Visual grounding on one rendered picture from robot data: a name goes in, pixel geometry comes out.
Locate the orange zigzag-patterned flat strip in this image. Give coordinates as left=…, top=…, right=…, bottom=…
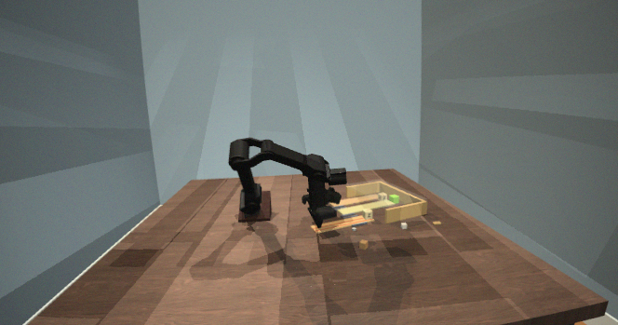
left=329, top=196, right=369, bottom=207

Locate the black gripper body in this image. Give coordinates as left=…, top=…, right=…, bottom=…
left=302, top=187, right=337, bottom=220

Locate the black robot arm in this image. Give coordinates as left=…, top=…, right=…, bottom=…
left=229, top=138, right=347, bottom=218

